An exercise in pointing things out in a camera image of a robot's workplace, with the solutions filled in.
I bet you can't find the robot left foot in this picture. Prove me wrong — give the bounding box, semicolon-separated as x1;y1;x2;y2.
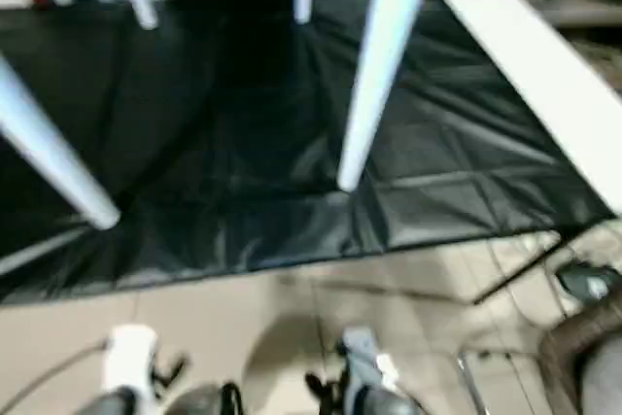
164;383;245;415

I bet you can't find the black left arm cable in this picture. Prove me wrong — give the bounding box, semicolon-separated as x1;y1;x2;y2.
0;344;108;415

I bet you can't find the wicker chair with cushions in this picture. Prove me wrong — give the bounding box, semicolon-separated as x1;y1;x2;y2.
538;297;622;415

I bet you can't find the black stand leg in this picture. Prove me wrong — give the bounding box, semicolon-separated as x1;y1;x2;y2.
473;239;566;308

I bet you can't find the black work mat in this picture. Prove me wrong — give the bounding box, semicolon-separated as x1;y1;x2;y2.
0;0;616;308

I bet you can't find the white fluffy cushion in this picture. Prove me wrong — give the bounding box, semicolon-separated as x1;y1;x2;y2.
580;336;622;415

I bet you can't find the white leg with black mark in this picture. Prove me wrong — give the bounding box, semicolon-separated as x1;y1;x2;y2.
337;0;441;191

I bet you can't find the black wifi router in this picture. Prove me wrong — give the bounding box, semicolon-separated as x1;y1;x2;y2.
556;263;619;303

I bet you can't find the chrome chair frame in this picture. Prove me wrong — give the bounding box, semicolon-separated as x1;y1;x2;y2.
456;350;488;415

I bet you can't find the white flat board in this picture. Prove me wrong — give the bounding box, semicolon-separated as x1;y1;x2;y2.
436;0;622;218

